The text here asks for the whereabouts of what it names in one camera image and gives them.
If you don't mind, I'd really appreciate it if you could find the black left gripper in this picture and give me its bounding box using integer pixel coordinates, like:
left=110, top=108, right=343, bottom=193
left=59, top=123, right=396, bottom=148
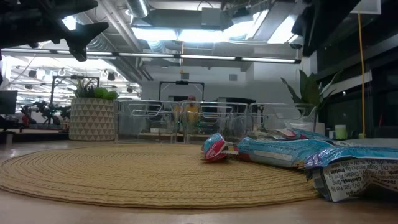
left=0, top=0, right=110, bottom=63

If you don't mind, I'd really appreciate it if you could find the succulent in patterned white pot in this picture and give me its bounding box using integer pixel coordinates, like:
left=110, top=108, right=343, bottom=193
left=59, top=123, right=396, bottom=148
left=68, top=77, right=119, bottom=142

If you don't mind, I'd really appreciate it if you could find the black computer monitor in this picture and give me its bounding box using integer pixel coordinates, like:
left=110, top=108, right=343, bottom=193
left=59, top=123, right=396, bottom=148
left=0, top=90, right=19, bottom=115

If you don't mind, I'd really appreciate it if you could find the clear plastic bin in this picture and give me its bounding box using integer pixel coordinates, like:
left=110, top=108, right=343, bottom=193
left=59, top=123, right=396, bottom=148
left=247, top=102, right=318, bottom=141
left=114, top=99, right=183, bottom=144
left=181, top=101, right=249, bottom=146

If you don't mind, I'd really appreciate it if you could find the dark side table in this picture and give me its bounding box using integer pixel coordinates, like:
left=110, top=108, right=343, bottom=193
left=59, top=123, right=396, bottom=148
left=0, top=129, right=70, bottom=144

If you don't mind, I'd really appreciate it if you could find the long linear ceiling light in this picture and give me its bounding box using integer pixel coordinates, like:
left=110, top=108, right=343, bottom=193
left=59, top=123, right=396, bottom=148
left=0, top=47, right=302, bottom=65

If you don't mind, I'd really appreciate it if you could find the grey ceiling unit box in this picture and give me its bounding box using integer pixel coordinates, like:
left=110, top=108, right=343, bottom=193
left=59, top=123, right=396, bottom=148
left=201, top=7, right=223, bottom=26

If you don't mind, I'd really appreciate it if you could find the person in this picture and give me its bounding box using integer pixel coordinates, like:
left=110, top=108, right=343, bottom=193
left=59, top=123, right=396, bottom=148
left=183, top=95, right=200, bottom=125

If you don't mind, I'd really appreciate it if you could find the round woven straw placemat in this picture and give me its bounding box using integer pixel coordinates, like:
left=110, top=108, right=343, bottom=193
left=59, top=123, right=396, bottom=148
left=0, top=143, right=321, bottom=210

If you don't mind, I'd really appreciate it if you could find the snake plant in white pot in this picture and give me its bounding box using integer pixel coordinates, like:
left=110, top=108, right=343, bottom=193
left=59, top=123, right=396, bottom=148
left=280, top=69, right=343, bottom=141

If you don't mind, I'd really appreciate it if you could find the pale green candle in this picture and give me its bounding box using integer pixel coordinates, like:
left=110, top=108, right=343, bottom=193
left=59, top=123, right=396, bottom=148
left=335, top=124, right=348, bottom=141

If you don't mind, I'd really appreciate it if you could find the black gantry frame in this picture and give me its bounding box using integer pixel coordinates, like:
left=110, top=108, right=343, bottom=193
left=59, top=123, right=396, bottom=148
left=50, top=75, right=101, bottom=108
left=159, top=80, right=205, bottom=102

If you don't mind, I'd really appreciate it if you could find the round silver air duct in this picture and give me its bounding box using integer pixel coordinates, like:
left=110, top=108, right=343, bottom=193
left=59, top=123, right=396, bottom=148
left=125, top=0, right=150, bottom=19

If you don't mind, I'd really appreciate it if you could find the yellow extension cable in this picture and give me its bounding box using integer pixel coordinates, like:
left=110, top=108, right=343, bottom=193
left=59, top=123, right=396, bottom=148
left=356, top=12, right=367, bottom=139

